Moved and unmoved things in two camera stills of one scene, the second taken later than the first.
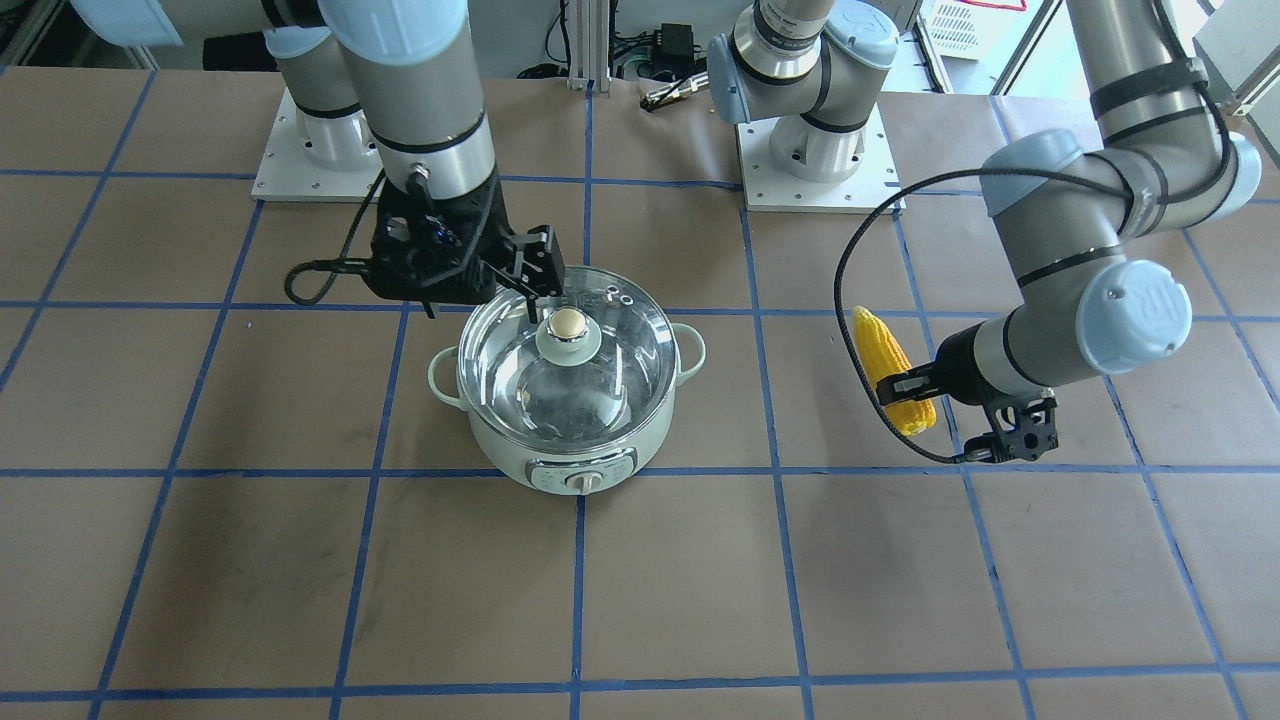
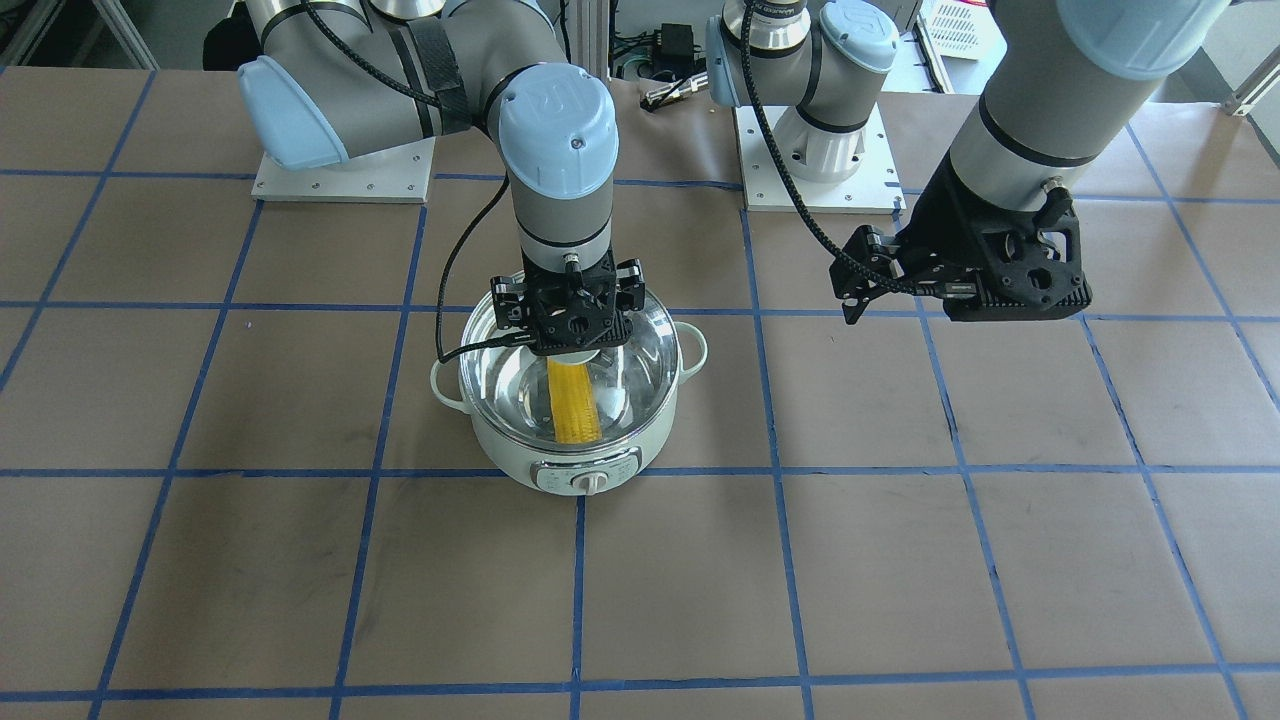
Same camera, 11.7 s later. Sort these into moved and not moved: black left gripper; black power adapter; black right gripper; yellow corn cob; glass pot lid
Moved: black left gripper; black right gripper; yellow corn cob
Not moved: glass pot lid; black power adapter
